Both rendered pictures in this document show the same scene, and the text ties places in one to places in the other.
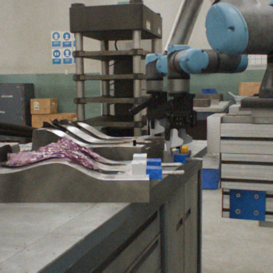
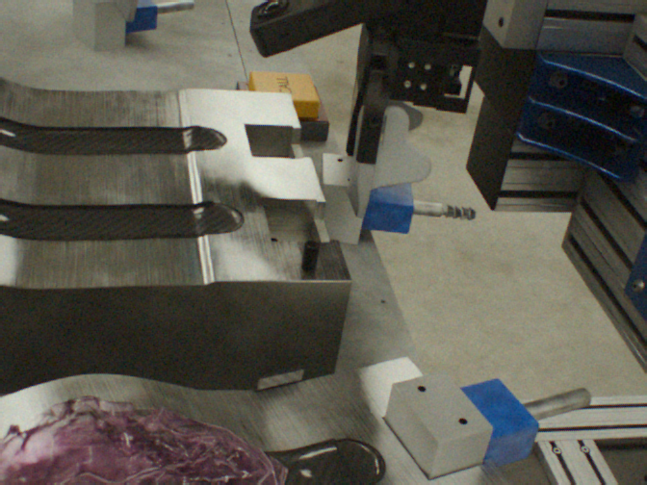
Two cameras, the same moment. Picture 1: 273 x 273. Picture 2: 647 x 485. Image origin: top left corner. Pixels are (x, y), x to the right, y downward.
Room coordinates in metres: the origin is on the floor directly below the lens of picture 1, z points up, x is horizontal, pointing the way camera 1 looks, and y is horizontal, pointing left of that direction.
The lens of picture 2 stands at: (0.89, 0.31, 1.26)
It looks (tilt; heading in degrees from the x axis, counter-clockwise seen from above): 33 degrees down; 325
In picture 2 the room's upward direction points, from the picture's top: 10 degrees clockwise
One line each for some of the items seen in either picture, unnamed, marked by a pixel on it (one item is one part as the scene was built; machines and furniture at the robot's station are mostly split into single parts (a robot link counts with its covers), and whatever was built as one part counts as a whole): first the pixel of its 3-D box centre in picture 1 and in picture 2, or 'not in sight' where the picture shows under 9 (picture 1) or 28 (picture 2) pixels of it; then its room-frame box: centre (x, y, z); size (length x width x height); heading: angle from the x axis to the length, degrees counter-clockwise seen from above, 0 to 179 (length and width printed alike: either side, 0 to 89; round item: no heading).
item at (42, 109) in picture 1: (54, 120); not in sight; (8.17, 1.51, 0.42); 0.86 x 0.33 x 0.83; 75
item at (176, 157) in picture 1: (184, 158); (397, 205); (1.46, -0.16, 0.83); 0.13 x 0.05 x 0.05; 61
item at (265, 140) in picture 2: (151, 144); (274, 162); (1.49, -0.05, 0.87); 0.05 x 0.05 x 0.04; 71
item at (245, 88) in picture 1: (252, 91); not in sight; (7.13, -1.86, 0.94); 0.41 x 0.33 x 0.29; 83
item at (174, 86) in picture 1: (179, 86); not in sight; (1.48, -0.14, 1.07); 0.08 x 0.08 x 0.05
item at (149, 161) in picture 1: (157, 164); (500, 421); (1.20, -0.06, 0.86); 0.13 x 0.05 x 0.05; 88
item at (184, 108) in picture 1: (181, 110); (419, 20); (1.47, -0.15, 0.99); 0.09 x 0.08 x 0.12; 61
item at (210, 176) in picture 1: (190, 174); not in sight; (4.65, -0.57, 0.11); 0.61 x 0.41 x 0.22; 75
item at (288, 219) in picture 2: (141, 149); (296, 242); (1.38, -0.02, 0.87); 0.05 x 0.05 x 0.04; 71
